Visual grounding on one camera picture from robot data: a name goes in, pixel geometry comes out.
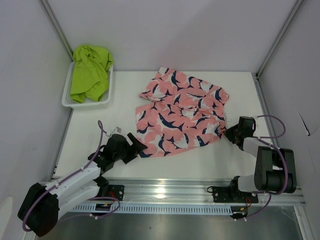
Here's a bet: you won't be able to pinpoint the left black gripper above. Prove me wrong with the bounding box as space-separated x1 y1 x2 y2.
113 132 147 164

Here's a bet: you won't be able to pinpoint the pink shark print shorts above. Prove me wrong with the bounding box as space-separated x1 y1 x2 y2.
136 67 229 158

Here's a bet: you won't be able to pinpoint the lime green cloth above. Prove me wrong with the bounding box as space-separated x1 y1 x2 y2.
70 44 114 104

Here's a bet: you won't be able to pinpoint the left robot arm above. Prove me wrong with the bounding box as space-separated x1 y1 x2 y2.
17 133 147 237

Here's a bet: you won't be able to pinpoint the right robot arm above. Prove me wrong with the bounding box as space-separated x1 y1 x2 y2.
224 116 297 202

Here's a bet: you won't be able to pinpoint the white plastic basket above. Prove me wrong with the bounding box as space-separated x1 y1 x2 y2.
61 61 115 109

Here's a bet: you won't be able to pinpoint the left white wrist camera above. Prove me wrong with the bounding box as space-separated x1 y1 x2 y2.
110 126 122 136

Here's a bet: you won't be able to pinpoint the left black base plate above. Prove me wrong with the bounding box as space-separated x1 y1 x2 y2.
107 184 125 201

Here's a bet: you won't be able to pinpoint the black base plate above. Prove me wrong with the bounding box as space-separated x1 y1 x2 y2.
107 184 125 201
212 186 259 204

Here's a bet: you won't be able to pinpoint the aluminium mounting rail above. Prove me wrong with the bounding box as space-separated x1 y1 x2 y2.
33 178 306 207

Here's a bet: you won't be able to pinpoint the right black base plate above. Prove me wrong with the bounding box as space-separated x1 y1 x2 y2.
212 186 259 204

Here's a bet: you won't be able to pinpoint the white slotted cable duct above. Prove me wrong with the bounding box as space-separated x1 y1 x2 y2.
69 202 249 216

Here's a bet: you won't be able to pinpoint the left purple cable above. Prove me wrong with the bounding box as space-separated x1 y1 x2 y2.
21 120 121 232

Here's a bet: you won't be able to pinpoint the right aluminium frame post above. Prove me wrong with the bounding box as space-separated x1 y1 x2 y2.
255 0 307 81

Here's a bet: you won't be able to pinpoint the aluminium frame post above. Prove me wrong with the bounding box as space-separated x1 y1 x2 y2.
38 0 73 61
255 0 307 81

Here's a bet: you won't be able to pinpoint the left aluminium frame post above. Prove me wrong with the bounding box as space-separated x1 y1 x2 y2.
38 0 73 61

